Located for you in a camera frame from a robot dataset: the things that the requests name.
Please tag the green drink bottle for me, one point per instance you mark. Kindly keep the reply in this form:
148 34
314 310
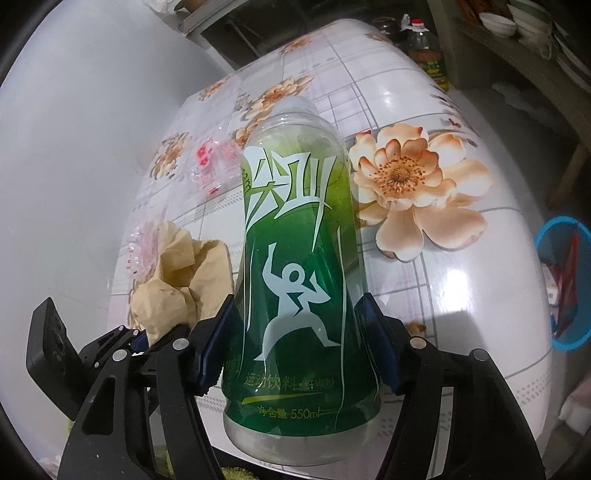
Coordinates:
295 240

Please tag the cooking oil bottle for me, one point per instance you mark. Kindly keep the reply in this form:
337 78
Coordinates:
425 50

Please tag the dark teapot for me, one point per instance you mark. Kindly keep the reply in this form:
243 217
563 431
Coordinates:
383 25

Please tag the red packet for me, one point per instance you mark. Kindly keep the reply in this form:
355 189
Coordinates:
570 286

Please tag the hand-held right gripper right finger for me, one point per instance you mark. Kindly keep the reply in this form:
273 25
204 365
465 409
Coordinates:
376 332

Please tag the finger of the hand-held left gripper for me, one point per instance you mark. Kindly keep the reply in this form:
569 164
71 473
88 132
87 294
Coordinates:
138 342

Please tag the floral tablecloth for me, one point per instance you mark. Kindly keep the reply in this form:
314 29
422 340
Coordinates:
461 286

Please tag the brown pot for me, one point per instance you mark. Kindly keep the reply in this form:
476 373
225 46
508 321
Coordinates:
196 3

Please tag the clear pink-printed plastic wrapper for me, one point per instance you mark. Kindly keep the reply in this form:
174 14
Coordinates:
141 249
210 159

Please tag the white bowl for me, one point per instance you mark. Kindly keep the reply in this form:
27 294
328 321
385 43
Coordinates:
497 25

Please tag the stack of white bowls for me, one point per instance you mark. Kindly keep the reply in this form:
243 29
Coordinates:
531 18

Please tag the blue plastic basket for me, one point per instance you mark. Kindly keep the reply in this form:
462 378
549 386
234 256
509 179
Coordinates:
549 240

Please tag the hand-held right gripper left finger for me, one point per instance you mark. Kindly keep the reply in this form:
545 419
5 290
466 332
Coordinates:
210 350

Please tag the brown paper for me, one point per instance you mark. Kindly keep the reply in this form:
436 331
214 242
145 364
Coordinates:
184 277

